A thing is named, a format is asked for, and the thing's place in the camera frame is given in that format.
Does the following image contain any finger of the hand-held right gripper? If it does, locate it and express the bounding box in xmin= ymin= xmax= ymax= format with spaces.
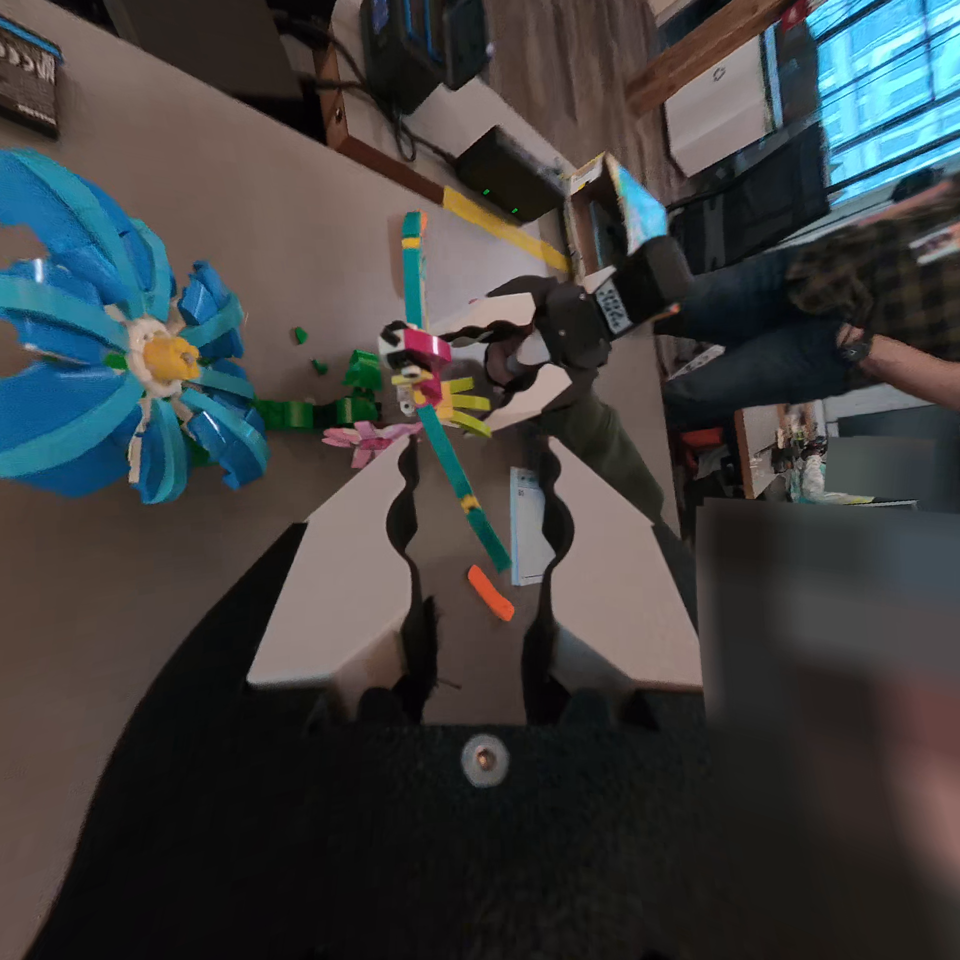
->
xmin=483 ymin=341 xmax=576 ymax=434
xmin=433 ymin=291 xmax=539 ymax=348

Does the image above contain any black book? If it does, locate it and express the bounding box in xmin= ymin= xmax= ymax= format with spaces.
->
xmin=0 ymin=18 xmax=63 ymax=141

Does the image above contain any pink lego flower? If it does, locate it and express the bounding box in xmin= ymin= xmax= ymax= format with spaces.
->
xmin=322 ymin=420 xmax=426 ymax=471

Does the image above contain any lego instruction booklet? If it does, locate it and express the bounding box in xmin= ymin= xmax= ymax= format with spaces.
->
xmin=509 ymin=465 xmax=561 ymax=588

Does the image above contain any white board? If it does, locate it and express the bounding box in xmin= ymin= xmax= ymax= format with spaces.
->
xmin=663 ymin=33 xmax=783 ymax=178

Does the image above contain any lego bird with teal wings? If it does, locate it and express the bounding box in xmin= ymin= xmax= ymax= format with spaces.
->
xmin=377 ymin=211 xmax=516 ymax=576

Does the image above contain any window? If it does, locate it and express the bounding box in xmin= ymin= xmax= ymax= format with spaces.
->
xmin=806 ymin=0 xmax=960 ymax=204

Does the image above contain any colourful lego box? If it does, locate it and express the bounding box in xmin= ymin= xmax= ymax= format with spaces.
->
xmin=562 ymin=153 xmax=669 ymax=280

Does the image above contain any black bag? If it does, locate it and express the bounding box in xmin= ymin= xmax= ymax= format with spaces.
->
xmin=358 ymin=0 xmax=494 ymax=115

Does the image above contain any black cable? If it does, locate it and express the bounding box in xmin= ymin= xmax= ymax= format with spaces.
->
xmin=322 ymin=30 xmax=460 ymax=165

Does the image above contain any black power box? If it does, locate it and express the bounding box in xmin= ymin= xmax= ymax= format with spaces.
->
xmin=455 ymin=126 xmax=568 ymax=225

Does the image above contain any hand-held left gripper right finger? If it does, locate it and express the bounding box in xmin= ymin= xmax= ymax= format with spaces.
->
xmin=523 ymin=437 xmax=704 ymax=723

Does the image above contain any wooden beam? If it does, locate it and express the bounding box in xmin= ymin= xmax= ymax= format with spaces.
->
xmin=626 ymin=0 xmax=796 ymax=115

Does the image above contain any yellow tape strip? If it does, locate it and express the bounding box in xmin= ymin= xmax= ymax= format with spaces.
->
xmin=442 ymin=187 xmax=572 ymax=273

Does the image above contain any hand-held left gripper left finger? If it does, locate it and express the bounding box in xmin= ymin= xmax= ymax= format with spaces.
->
xmin=247 ymin=441 xmax=423 ymax=723

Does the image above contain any orange brick separator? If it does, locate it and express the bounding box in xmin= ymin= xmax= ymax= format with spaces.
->
xmin=466 ymin=564 xmax=517 ymax=623

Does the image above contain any blue lego flower with stem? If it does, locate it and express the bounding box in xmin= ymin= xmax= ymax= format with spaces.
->
xmin=0 ymin=148 xmax=385 ymax=505

